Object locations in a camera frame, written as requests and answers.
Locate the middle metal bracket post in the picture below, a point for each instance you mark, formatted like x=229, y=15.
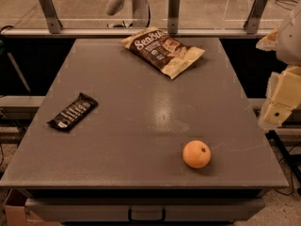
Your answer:
x=173, y=16

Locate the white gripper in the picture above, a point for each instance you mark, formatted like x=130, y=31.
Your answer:
x=292, y=40

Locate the orange fruit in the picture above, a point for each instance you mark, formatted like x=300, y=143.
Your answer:
x=196, y=154

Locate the right metal bracket post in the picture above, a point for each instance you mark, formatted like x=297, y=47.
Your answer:
x=253, y=20

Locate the metal bracket post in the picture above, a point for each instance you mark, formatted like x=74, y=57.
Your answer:
x=253, y=20
x=53, y=23
x=173, y=16

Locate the cardboard box on floor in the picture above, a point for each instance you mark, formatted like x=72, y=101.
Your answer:
x=17, y=215

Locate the black rxbar chocolate bar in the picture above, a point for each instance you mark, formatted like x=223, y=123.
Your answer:
x=66, y=119

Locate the brown white snack chip bag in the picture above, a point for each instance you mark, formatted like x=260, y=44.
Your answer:
x=168, y=55

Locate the left metal bracket post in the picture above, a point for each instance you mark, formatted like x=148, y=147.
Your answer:
x=53, y=23

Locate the table drawer handle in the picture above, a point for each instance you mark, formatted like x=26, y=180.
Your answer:
x=147, y=214

